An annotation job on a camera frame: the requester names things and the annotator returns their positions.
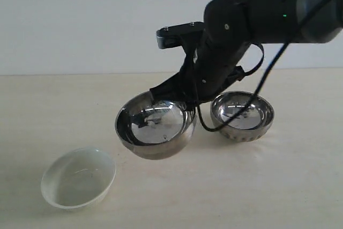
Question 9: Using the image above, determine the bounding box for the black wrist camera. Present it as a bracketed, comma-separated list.
[156, 21, 204, 49]

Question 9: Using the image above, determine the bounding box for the white ceramic bowl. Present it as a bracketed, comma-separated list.
[40, 147, 116, 211]

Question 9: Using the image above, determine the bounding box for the smooth stainless steel bowl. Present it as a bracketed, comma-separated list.
[114, 91, 197, 160]

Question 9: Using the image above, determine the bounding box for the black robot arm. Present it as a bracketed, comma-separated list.
[150, 0, 342, 108]

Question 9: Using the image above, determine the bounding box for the ribbed stainless steel bowl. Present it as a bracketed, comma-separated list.
[210, 91, 274, 142]

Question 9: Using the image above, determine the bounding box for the black round cable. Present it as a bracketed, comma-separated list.
[193, 0, 343, 132]

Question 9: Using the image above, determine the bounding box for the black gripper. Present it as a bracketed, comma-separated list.
[149, 26, 251, 113]

